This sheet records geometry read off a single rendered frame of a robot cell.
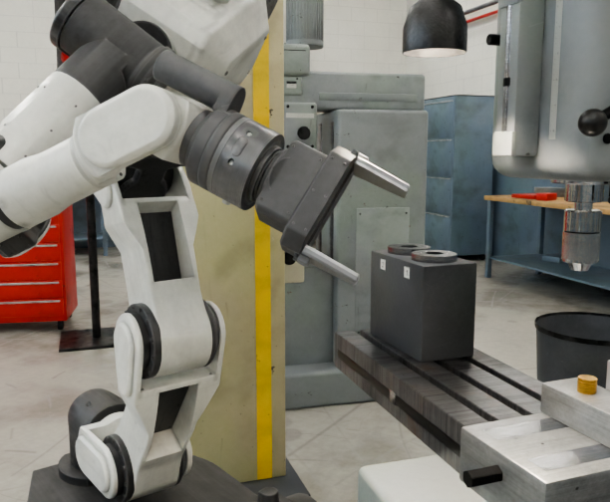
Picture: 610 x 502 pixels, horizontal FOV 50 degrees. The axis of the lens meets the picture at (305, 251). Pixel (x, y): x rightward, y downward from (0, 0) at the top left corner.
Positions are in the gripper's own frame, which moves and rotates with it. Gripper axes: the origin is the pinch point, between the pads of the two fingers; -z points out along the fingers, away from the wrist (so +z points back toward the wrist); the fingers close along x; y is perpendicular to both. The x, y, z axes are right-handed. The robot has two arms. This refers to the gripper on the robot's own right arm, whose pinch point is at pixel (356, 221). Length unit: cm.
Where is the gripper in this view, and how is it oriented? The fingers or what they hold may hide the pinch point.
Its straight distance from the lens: 67.2
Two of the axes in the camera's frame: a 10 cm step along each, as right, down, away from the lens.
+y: 0.4, 2.7, 9.6
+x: 5.0, -8.4, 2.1
